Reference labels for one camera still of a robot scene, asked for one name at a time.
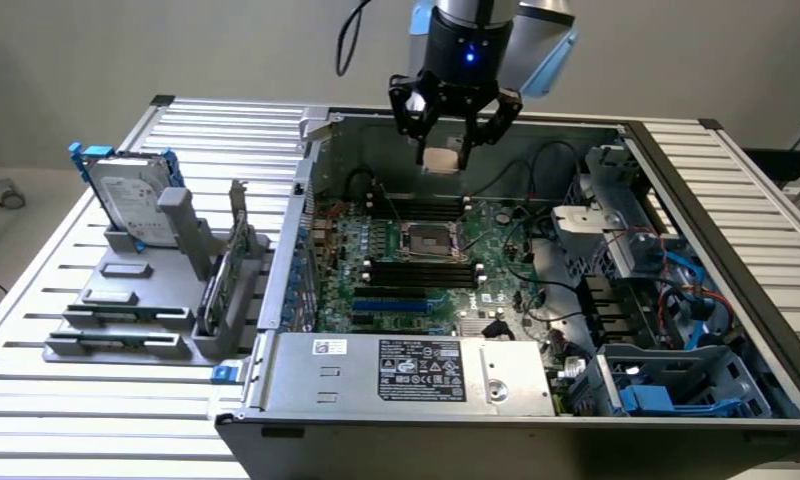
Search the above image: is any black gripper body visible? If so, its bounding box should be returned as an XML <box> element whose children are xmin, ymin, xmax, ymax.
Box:
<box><xmin>418</xmin><ymin>9</ymin><xmax>515</xmax><ymax>119</ymax></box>

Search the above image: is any silver square CPU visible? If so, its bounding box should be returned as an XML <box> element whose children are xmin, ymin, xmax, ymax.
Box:
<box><xmin>420</xmin><ymin>145</ymin><xmax>463</xmax><ymax>176</ymax></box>

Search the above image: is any CPU socket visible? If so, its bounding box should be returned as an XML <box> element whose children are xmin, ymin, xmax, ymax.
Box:
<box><xmin>395</xmin><ymin>219</ymin><xmax>470</xmax><ymax>262</ymax></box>

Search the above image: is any black RAM slot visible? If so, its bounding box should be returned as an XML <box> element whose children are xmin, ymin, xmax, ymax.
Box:
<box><xmin>363</xmin><ymin>259</ymin><xmax>481</xmax><ymax>275</ymax></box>
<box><xmin>362</xmin><ymin>272</ymin><xmax>479</xmax><ymax>289</ymax></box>
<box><xmin>367</xmin><ymin>204</ymin><xmax>474</xmax><ymax>219</ymax></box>
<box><xmin>367</xmin><ymin>193</ymin><xmax>475</xmax><ymax>207</ymax></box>

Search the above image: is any thin metal locking lever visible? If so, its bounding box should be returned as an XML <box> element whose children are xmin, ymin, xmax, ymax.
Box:
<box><xmin>462</xmin><ymin>223</ymin><xmax>490</xmax><ymax>252</ymax></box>
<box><xmin>380</xmin><ymin>191</ymin><xmax>407</xmax><ymax>225</ymax></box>

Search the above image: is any grey metal drive cage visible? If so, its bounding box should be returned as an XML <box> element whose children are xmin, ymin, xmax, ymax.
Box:
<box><xmin>550</xmin><ymin>143</ymin><xmax>683</xmax><ymax>281</ymax></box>

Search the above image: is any green motherboard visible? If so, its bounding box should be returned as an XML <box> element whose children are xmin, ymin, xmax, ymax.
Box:
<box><xmin>291</xmin><ymin>192</ymin><xmax>579</xmax><ymax>349</ymax></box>

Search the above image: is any black expansion slot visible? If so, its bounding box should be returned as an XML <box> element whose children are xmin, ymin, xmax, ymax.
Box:
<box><xmin>352</xmin><ymin>286</ymin><xmax>430</xmax><ymax>301</ymax></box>

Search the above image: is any blue expansion slot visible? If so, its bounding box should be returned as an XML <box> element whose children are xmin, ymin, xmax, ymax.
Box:
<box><xmin>351</xmin><ymin>298</ymin><xmax>430</xmax><ymax>312</ymax></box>

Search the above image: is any green graphics card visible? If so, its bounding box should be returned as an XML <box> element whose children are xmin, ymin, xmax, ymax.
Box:
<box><xmin>196</xmin><ymin>178</ymin><xmax>254</xmax><ymax>337</ymax></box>

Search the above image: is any grey parts rack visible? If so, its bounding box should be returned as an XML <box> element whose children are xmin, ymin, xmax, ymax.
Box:
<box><xmin>42</xmin><ymin>186</ymin><xmax>276</xmax><ymax>359</ymax></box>

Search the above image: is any grey chipset heat sink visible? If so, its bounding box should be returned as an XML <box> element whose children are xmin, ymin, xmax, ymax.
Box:
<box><xmin>451</xmin><ymin>319</ymin><xmax>490</xmax><ymax>340</ymax></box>

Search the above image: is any grey power supply unit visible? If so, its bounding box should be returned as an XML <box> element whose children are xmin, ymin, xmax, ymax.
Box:
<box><xmin>258</xmin><ymin>331</ymin><xmax>561</xmax><ymax>419</ymax></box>

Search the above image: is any grey metal disk bay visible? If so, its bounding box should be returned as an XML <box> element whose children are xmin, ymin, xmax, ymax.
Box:
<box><xmin>594</xmin><ymin>342</ymin><xmax>777</xmax><ymax>419</ymax></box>

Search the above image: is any blue plastic disk carrier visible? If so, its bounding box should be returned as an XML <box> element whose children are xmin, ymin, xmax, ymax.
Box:
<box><xmin>615</xmin><ymin>383</ymin><xmax>677</xmax><ymax>417</ymax></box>

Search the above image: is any grey caster wheel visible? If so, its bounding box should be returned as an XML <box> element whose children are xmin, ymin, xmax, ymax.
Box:
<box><xmin>0</xmin><ymin>176</ymin><xmax>28</xmax><ymax>210</ymax></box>

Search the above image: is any open black PC case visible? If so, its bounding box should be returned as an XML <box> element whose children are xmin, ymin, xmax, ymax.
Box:
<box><xmin>212</xmin><ymin>105</ymin><xmax>800</xmax><ymax>480</ymax></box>

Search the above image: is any long black wire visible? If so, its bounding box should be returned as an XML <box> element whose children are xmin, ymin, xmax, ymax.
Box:
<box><xmin>473</xmin><ymin>141</ymin><xmax>583</xmax><ymax>202</ymax></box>

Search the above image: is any short black wire loop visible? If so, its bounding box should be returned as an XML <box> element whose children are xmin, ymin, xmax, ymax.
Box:
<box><xmin>344</xmin><ymin>167</ymin><xmax>383</xmax><ymax>197</ymax></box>

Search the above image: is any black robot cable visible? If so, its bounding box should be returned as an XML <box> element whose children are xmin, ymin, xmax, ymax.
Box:
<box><xmin>335</xmin><ymin>0</ymin><xmax>370</xmax><ymax>78</ymax></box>

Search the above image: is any hard disk with blue frame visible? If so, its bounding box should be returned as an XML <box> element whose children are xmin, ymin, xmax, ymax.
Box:
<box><xmin>68</xmin><ymin>141</ymin><xmax>190</xmax><ymax>250</ymax></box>

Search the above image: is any blue wire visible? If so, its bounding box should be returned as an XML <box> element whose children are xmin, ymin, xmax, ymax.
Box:
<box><xmin>651</xmin><ymin>243</ymin><xmax>711</xmax><ymax>351</ymax></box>

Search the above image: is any red wire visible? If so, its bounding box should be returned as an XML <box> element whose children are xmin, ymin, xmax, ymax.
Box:
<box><xmin>698</xmin><ymin>293</ymin><xmax>737</xmax><ymax>329</ymax></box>

